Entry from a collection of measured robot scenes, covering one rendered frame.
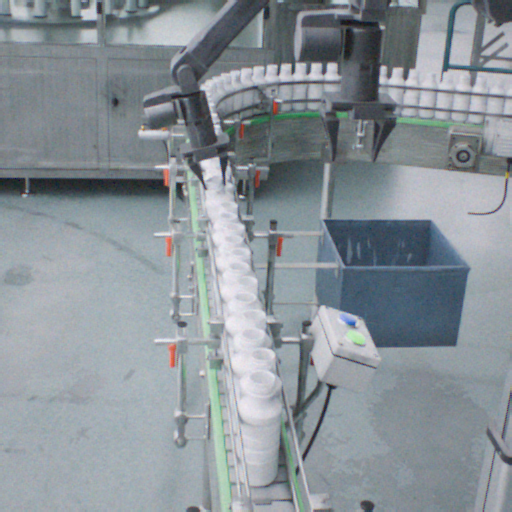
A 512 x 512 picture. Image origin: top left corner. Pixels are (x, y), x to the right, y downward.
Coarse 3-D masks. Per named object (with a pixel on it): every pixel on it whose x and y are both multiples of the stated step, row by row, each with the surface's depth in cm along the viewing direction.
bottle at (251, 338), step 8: (248, 328) 128; (240, 336) 127; (248, 336) 128; (256, 336) 128; (264, 336) 126; (240, 344) 127; (248, 344) 125; (256, 344) 125; (264, 344) 126; (240, 352) 127; (248, 352) 125; (232, 360) 128; (240, 360) 126; (232, 368) 127; (240, 368) 126; (240, 376) 126; (232, 400) 129; (232, 408) 130; (232, 416) 130
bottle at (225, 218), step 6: (222, 216) 170; (228, 216) 171; (234, 216) 170; (222, 222) 168; (228, 222) 168; (234, 222) 168; (222, 228) 168; (216, 234) 170; (222, 234) 169; (216, 240) 169; (222, 240) 169; (216, 246) 170; (216, 252) 170; (216, 258) 170
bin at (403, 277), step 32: (320, 224) 229; (352, 224) 230; (384, 224) 231; (416, 224) 232; (320, 256) 229; (352, 256) 234; (384, 256) 235; (416, 256) 236; (448, 256) 218; (320, 288) 229; (352, 288) 204; (384, 288) 205; (416, 288) 206; (448, 288) 207; (384, 320) 208; (416, 320) 209; (448, 320) 210
